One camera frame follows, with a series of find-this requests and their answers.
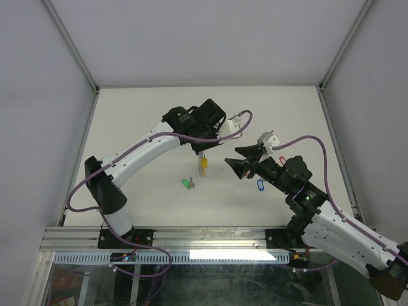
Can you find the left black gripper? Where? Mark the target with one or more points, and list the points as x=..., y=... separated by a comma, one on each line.
x=198, y=148

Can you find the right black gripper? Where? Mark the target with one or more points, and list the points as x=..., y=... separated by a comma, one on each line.
x=240, y=167

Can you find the keyring with yellow handle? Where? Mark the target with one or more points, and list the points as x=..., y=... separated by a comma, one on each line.
x=202, y=164

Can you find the bright green tag key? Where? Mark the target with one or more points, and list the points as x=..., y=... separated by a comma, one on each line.
x=188, y=183

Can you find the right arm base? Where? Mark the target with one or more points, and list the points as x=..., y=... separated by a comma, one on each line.
x=288, y=237

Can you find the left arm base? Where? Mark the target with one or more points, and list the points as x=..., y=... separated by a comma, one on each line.
x=127, y=237

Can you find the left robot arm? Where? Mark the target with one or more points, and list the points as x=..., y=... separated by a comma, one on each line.
x=202, y=121

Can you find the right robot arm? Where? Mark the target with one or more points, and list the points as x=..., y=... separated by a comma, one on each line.
x=318, y=224

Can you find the blue tag key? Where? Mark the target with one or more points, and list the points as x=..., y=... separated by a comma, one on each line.
x=260, y=185

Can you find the red tag key upper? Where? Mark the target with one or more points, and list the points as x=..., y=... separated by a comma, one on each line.
x=282, y=160

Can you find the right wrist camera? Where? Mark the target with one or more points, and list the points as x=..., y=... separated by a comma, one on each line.
x=267, y=141

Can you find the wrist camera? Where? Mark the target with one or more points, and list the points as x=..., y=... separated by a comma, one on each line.
x=234, y=123
x=267, y=141

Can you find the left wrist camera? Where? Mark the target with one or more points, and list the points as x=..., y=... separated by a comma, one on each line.
x=234, y=123

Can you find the aluminium mounting rail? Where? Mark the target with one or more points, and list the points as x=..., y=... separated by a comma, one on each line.
x=96, y=238

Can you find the white slotted cable duct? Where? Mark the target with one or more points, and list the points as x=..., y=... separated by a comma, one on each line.
x=194, y=257

